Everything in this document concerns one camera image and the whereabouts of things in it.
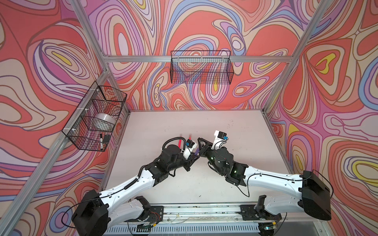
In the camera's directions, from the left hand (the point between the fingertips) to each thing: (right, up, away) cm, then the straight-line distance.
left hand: (199, 153), depth 75 cm
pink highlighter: (-5, +9, -9) cm, 14 cm away
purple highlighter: (-1, +2, -3) cm, 4 cm away
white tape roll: (-48, +19, -1) cm, 52 cm away
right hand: (-1, +5, -2) cm, 6 cm away
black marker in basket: (-49, +7, -3) cm, 49 cm away
